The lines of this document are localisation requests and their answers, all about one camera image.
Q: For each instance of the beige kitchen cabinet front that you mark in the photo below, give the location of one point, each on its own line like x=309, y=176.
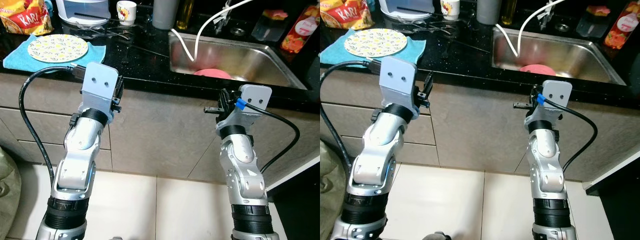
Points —
x=475, y=135
x=165, y=140

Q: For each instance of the pink yellow sponge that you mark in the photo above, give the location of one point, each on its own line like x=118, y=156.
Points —
x=276, y=14
x=598, y=10

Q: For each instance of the grey tumbler with red logo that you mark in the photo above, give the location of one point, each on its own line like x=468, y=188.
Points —
x=165, y=15
x=489, y=12

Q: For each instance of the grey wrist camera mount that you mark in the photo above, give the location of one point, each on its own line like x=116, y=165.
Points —
x=397, y=77
x=557, y=90
x=255, y=95
x=100, y=82

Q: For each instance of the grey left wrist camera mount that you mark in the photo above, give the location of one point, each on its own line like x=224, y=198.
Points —
x=100, y=82
x=397, y=77

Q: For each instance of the teal cloth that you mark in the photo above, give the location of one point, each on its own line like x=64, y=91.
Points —
x=17, y=60
x=332, y=55

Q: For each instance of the stainless steel sink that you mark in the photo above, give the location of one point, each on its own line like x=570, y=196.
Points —
x=585, y=55
x=260, y=60

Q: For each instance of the clear plastic sponge container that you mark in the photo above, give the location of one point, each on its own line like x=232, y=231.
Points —
x=590, y=26
x=267, y=31

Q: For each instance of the olive green fabric bag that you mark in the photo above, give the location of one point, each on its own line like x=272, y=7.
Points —
x=332, y=200
x=7, y=200

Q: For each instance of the black side cabinet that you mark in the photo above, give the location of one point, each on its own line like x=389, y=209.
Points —
x=620, y=210

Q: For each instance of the peach soap pump bottle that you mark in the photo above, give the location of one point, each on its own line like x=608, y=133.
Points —
x=622, y=27
x=300, y=32

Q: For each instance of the yellow red snack bag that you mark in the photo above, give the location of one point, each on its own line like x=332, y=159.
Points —
x=345, y=15
x=25, y=17

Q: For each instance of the round metal hole cap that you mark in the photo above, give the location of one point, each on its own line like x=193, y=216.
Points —
x=238, y=32
x=560, y=27

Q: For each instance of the chrome faucet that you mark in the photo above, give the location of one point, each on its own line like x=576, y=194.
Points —
x=544, y=20
x=222, y=25

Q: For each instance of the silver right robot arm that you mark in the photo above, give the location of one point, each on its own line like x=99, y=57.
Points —
x=545, y=160
x=240, y=160

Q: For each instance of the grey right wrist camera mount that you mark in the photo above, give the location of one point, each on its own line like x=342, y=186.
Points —
x=255, y=95
x=557, y=90

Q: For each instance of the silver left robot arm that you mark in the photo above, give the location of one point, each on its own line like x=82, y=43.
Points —
x=80, y=150
x=380, y=150

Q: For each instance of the white lidded plastic container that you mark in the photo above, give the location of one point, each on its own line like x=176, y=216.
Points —
x=82, y=12
x=406, y=9

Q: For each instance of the pink round plate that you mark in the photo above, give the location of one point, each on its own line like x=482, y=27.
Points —
x=537, y=70
x=212, y=74

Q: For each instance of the yellow oil bottle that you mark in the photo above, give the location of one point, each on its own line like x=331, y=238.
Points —
x=185, y=15
x=509, y=12

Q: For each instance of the yellow floral patterned plate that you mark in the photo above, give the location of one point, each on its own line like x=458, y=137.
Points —
x=375, y=43
x=57, y=48

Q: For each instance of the white cartoon print mug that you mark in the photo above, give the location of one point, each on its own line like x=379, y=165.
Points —
x=450, y=10
x=126, y=12

